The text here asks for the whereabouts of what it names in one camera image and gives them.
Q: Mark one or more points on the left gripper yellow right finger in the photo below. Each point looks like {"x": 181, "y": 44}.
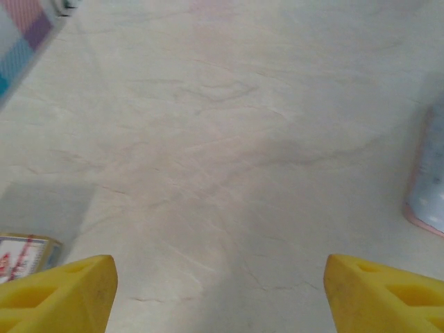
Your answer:
{"x": 347, "y": 295}

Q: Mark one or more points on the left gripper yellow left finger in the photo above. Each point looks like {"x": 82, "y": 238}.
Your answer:
{"x": 97, "y": 295}

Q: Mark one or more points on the small red printed box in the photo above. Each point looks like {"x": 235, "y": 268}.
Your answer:
{"x": 27, "y": 255}

